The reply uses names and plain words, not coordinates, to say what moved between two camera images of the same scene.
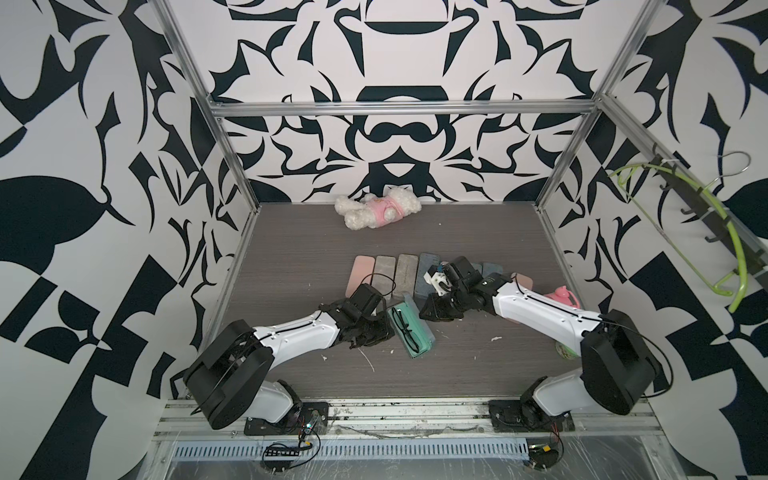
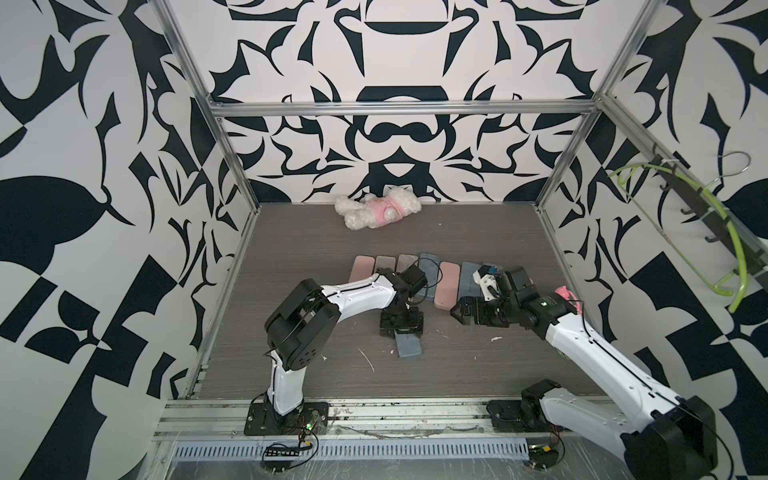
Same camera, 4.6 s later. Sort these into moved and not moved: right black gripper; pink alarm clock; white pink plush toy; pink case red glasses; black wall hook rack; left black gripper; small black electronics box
Moved: right black gripper; left black gripper
Not moved: white pink plush toy; black wall hook rack; pink case red glasses; small black electronics box; pink alarm clock
